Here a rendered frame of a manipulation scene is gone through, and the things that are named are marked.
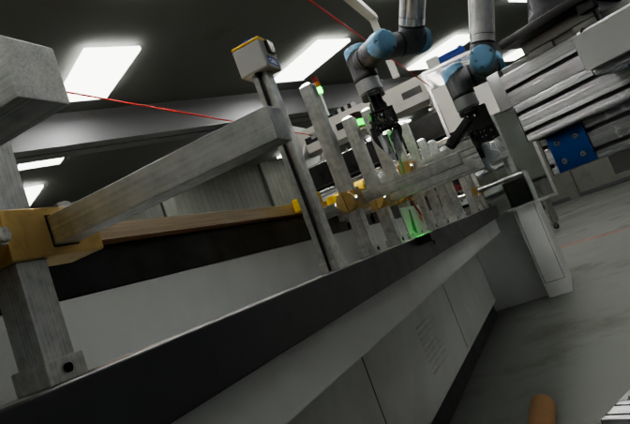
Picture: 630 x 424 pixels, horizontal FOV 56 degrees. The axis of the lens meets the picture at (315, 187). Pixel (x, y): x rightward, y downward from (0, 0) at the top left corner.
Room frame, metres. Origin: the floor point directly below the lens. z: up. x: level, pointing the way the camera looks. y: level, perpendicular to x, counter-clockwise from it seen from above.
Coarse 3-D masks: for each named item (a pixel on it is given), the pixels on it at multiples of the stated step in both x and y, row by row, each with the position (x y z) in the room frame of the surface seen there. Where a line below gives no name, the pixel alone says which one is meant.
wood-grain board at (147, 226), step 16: (256, 208) 1.38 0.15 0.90; (272, 208) 1.46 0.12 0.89; (288, 208) 1.54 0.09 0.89; (128, 224) 0.96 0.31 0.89; (144, 224) 1.00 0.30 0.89; (160, 224) 1.04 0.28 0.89; (176, 224) 1.08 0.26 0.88; (192, 224) 1.13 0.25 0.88; (208, 224) 1.18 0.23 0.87; (224, 224) 1.25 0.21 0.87; (240, 224) 1.35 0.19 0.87; (112, 240) 0.94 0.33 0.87; (128, 240) 0.99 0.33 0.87
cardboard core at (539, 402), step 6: (534, 396) 2.04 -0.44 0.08; (540, 396) 2.02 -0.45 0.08; (546, 396) 2.02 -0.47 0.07; (534, 402) 1.98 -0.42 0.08; (540, 402) 1.96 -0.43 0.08; (546, 402) 1.97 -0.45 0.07; (552, 402) 2.00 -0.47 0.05; (534, 408) 1.93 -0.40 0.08; (540, 408) 1.92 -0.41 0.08; (546, 408) 1.92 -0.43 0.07; (552, 408) 1.96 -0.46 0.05; (534, 414) 1.89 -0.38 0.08; (540, 414) 1.87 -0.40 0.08; (546, 414) 1.88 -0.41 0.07; (552, 414) 1.91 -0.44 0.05; (528, 420) 1.89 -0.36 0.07; (534, 420) 1.83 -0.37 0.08; (540, 420) 1.82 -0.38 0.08; (546, 420) 1.83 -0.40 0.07; (552, 420) 1.86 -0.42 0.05
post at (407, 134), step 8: (408, 128) 2.39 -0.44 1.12; (408, 136) 2.40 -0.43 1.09; (408, 144) 2.40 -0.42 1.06; (416, 144) 2.42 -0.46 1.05; (416, 152) 2.40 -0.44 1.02; (416, 160) 2.40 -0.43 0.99; (432, 192) 2.40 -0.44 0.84; (432, 200) 2.40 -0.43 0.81; (432, 208) 2.40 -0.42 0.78; (440, 208) 2.39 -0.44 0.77; (440, 216) 2.40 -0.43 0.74
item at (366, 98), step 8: (368, 96) 1.67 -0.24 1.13; (376, 96) 1.71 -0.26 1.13; (376, 104) 1.69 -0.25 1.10; (384, 104) 1.68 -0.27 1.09; (376, 112) 1.67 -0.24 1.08; (384, 112) 1.67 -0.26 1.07; (392, 112) 1.68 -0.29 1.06; (376, 120) 1.68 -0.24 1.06; (384, 120) 1.68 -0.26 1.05; (392, 120) 1.67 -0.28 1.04; (376, 128) 1.73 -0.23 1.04; (384, 128) 1.68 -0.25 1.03; (392, 128) 1.74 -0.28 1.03
